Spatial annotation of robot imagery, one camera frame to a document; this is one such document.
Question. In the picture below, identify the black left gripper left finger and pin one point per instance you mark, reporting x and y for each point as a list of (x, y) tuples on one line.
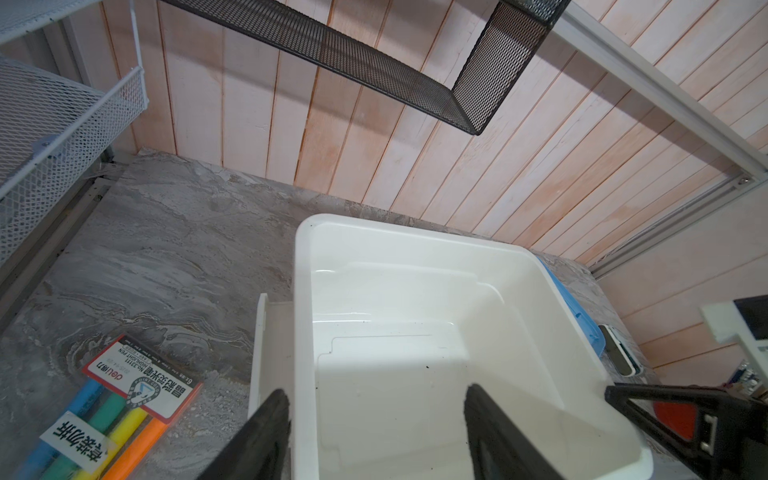
[(259, 448)]

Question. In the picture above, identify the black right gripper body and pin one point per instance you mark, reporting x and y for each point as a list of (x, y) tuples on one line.
[(744, 322)]

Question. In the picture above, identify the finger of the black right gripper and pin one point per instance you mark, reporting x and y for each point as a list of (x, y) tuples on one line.
[(699, 426)]

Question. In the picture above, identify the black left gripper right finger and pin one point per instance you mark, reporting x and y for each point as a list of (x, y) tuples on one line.
[(498, 449)]

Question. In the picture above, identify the red pencil cup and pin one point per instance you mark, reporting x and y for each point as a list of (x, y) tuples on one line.
[(681, 418)]

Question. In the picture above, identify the highlighter marker pack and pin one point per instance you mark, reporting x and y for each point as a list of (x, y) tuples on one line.
[(130, 398)]

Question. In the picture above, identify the blue plastic bin lid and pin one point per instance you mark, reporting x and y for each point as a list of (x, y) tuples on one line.
[(572, 282)]

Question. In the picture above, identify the white plastic storage bin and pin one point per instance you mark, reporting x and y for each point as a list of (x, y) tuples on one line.
[(388, 327)]

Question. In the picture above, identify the black mesh wall basket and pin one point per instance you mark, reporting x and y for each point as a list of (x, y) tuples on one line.
[(510, 39)]

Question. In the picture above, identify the white mesh wall shelf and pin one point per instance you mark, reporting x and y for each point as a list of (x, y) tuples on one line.
[(52, 131)]

